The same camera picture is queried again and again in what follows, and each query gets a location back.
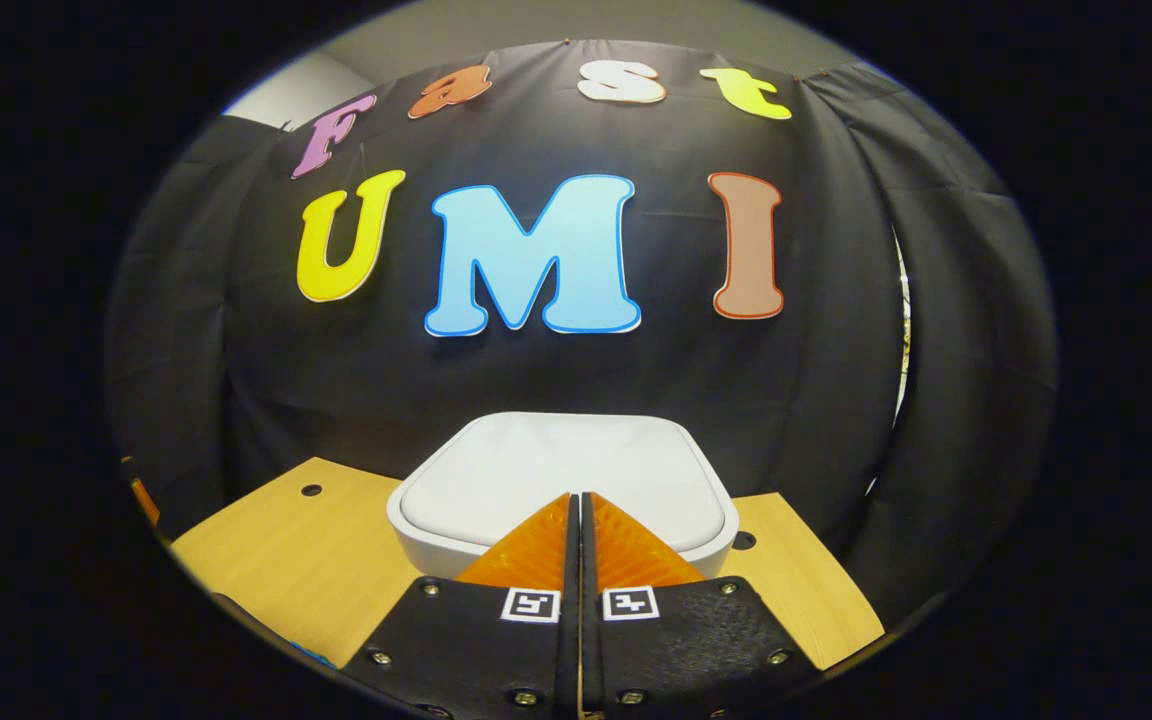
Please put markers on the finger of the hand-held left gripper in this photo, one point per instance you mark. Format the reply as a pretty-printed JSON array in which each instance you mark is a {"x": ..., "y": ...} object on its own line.
[{"x": 144, "y": 495}]

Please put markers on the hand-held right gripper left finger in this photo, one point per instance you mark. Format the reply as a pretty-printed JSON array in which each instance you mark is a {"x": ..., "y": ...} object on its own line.
[{"x": 476, "y": 650}]

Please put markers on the grey desktop garbage bin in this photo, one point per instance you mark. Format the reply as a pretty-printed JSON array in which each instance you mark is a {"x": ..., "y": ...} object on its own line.
[{"x": 556, "y": 470}]

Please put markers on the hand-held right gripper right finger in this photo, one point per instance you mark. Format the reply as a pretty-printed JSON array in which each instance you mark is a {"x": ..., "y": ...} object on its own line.
[{"x": 686, "y": 650}]

